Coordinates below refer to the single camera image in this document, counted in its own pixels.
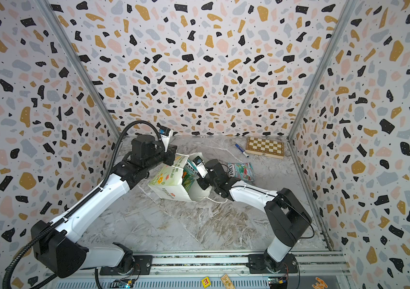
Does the mint blossom candy bag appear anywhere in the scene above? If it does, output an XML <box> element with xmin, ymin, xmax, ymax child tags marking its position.
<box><xmin>184</xmin><ymin>160</ymin><xmax>200</xmax><ymax>177</ymax></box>
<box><xmin>227</xmin><ymin>163</ymin><xmax>255</xmax><ymax>183</ymax></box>

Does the white floral paper bag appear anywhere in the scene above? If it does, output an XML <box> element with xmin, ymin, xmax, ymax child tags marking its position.
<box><xmin>148</xmin><ymin>152</ymin><xmax>212</xmax><ymax>202</ymax></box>

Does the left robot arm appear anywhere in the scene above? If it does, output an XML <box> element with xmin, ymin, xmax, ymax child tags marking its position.
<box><xmin>31</xmin><ymin>135</ymin><xmax>177</xmax><ymax>278</ymax></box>

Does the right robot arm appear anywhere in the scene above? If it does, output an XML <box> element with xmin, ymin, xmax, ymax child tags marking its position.
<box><xmin>192</xmin><ymin>157</ymin><xmax>312</xmax><ymax>273</ymax></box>

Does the blue white marker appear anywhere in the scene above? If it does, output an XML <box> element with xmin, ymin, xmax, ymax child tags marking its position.
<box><xmin>235</xmin><ymin>143</ymin><xmax>249</xmax><ymax>158</ymax></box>

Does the wooden chessboard box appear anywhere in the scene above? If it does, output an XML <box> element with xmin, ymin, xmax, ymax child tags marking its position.
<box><xmin>245</xmin><ymin>137</ymin><xmax>285</xmax><ymax>159</ymax></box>

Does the wooden mousetrap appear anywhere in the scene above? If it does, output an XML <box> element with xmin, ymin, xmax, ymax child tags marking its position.
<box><xmin>221</xmin><ymin>274</ymin><xmax>235</xmax><ymax>289</ymax></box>

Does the yellow sticker tag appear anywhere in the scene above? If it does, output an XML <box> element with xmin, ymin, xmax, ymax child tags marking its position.
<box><xmin>201</xmin><ymin>277</ymin><xmax>212</xmax><ymax>289</ymax></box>

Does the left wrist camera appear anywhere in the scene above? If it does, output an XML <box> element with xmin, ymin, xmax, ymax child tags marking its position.
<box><xmin>157</xmin><ymin>124</ymin><xmax>174</xmax><ymax>152</ymax></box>

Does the black corrugated cable conduit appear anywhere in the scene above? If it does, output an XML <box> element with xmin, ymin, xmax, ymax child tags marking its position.
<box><xmin>2</xmin><ymin>120</ymin><xmax>162</xmax><ymax>289</ymax></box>

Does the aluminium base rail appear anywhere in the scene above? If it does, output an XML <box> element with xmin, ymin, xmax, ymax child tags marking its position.
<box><xmin>42</xmin><ymin>250</ymin><xmax>352</xmax><ymax>289</ymax></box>

